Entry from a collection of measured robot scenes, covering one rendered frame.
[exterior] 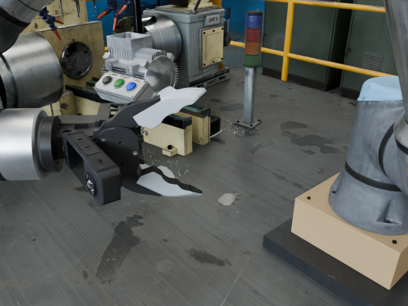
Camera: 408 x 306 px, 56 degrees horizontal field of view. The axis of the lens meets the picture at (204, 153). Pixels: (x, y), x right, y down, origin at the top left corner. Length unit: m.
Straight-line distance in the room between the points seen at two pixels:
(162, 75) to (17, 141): 1.00
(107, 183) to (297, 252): 0.54
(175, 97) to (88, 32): 1.27
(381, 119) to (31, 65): 1.01
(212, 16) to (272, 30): 3.12
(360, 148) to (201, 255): 0.40
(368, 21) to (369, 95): 3.57
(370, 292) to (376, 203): 0.17
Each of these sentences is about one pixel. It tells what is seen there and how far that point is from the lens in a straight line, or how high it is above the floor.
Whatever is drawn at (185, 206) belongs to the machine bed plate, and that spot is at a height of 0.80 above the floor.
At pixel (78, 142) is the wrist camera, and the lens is 0.47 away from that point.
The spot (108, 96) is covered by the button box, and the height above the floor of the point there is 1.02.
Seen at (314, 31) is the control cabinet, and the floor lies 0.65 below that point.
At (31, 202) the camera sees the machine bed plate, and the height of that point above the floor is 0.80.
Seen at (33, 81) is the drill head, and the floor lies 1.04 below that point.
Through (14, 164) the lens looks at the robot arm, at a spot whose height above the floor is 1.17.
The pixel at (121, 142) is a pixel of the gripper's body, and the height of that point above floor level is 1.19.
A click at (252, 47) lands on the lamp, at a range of 1.42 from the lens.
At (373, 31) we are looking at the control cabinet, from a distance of 4.29.
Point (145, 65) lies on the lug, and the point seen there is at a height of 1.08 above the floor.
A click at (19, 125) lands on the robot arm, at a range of 0.50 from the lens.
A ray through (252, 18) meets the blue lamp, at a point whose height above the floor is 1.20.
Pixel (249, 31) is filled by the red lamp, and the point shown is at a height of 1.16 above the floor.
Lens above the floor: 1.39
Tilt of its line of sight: 27 degrees down
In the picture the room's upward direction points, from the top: straight up
